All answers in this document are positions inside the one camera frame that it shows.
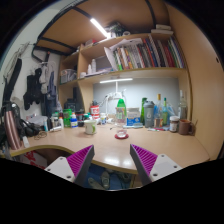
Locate row of books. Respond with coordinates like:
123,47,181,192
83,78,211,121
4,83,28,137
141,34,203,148
104,34,185,71

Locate ceiling light tube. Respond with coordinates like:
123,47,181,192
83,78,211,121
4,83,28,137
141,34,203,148
90,18,109,38

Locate green canister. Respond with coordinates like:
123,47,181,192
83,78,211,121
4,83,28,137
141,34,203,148
63,109,72,127

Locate white-lidded dark jar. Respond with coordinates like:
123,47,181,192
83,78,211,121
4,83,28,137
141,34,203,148
170,116,179,133

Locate red white container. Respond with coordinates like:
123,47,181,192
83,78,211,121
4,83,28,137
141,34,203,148
90,105,100,120

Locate green glass bottle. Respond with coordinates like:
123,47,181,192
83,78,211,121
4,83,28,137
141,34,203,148
162,98,168,126

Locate hanging dark clothes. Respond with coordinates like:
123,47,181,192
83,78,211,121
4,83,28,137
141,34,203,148
23,66,57,116

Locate blue white small bottle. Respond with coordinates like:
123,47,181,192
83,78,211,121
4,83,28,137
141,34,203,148
70,112,78,128

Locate tall clear bottle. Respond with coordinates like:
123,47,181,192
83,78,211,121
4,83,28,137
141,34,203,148
178,91,187,119

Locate dark green bottle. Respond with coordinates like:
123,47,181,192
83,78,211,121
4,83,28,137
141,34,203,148
140,97,147,125

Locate red round coaster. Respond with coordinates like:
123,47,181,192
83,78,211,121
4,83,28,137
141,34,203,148
114,134,129,140

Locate white desk lamp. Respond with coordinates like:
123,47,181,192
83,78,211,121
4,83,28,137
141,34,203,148
99,78,132,112

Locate grey shaker bottle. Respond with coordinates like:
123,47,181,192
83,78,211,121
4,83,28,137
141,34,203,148
143,101,154,128

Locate clear plastic water bottle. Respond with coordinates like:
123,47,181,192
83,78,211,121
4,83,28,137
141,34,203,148
116,99,126,126

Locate white green mug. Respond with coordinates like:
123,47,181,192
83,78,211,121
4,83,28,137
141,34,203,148
84,120,97,135

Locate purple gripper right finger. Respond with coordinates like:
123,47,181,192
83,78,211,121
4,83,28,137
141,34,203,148
130,144,182,186

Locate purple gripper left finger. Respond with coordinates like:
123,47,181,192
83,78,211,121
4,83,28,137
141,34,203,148
46,145,94,186

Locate wooden shelf unit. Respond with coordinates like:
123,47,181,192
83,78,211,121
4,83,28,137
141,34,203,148
58,33,192,117

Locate small clear glass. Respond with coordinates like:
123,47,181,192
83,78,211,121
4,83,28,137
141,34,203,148
117,129,127,135

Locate blue white tissue box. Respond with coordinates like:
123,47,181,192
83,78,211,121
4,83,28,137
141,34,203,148
127,107,140,126

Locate brown ceramic mug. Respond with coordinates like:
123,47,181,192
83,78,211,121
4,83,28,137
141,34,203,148
178,119,194,135

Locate clear storage box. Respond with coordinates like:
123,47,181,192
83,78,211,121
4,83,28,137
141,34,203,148
60,69,76,84

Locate clear glass bottle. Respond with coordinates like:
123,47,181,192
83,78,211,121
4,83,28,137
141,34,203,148
154,94,163,128

